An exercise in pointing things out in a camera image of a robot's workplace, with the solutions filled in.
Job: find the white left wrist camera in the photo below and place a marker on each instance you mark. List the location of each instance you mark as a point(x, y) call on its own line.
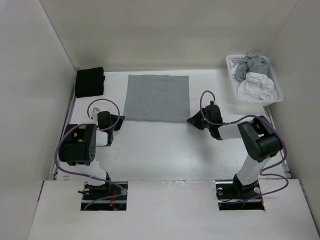
point(94, 114)

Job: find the white front cover board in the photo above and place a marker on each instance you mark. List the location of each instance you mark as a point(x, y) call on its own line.
point(170, 210)

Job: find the aluminium table edge rail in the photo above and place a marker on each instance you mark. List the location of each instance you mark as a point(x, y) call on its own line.
point(67, 119)

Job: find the white tank top in basket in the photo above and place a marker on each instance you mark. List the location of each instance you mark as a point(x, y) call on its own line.
point(255, 86)

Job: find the grey tank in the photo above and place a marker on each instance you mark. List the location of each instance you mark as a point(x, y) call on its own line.
point(157, 98)
point(252, 63)

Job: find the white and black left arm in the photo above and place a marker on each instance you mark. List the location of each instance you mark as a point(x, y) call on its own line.
point(77, 147)

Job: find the grey tank top in basket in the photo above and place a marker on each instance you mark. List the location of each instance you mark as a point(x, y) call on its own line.
point(252, 63)

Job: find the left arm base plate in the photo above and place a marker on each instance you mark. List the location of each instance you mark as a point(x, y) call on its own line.
point(105, 197)

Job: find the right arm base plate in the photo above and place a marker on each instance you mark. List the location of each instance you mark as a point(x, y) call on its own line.
point(231, 198)

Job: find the folded black tank top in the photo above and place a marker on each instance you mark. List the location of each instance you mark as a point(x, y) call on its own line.
point(89, 82)

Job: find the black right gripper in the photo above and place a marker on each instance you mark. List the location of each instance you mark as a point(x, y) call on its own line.
point(195, 120)

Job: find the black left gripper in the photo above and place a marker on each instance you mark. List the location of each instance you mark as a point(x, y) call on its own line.
point(118, 123)

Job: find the white plastic laundry basket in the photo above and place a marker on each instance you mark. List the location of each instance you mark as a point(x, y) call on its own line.
point(248, 102)

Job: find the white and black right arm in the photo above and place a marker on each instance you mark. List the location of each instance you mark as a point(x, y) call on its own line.
point(260, 141)

